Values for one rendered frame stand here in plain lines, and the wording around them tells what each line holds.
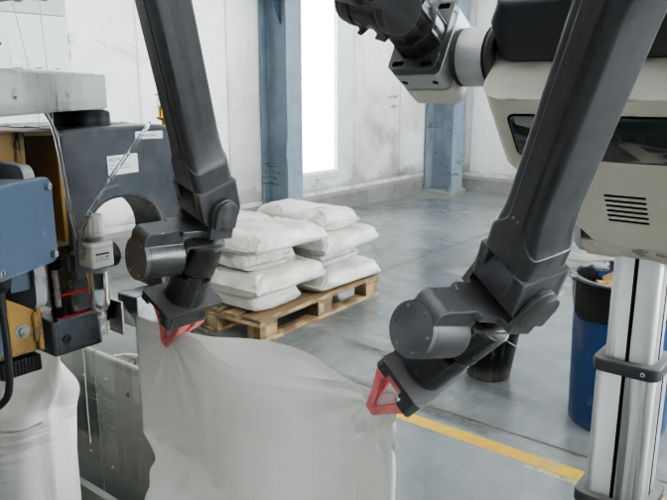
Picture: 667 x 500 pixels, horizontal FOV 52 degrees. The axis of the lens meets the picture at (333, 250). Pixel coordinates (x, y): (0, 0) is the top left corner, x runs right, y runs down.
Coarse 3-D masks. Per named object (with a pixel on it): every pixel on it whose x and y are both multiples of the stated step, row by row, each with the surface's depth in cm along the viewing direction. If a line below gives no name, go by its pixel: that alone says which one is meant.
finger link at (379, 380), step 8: (376, 376) 78; (376, 384) 79; (392, 384) 76; (376, 392) 79; (400, 392) 76; (368, 400) 81; (376, 400) 81; (368, 408) 81; (376, 408) 80; (384, 408) 79; (392, 408) 78
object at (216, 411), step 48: (144, 336) 107; (192, 336) 100; (144, 384) 109; (192, 384) 100; (240, 384) 88; (288, 384) 85; (336, 384) 83; (144, 432) 112; (192, 432) 103; (240, 432) 89; (288, 432) 86; (336, 432) 85; (384, 432) 81; (192, 480) 101; (240, 480) 91; (288, 480) 88; (336, 480) 86; (384, 480) 82
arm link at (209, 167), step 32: (160, 0) 73; (160, 32) 75; (192, 32) 77; (160, 64) 78; (192, 64) 79; (160, 96) 81; (192, 96) 81; (192, 128) 83; (192, 160) 84; (224, 160) 87; (192, 192) 90; (224, 192) 89
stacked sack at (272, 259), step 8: (288, 248) 406; (224, 256) 391; (232, 256) 387; (240, 256) 384; (264, 256) 392; (272, 256) 396; (280, 256) 400; (288, 256) 404; (296, 256) 407; (224, 264) 394; (232, 264) 387; (240, 264) 383; (248, 264) 384; (256, 264) 387; (264, 264) 389; (272, 264) 396; (280, 264) 402
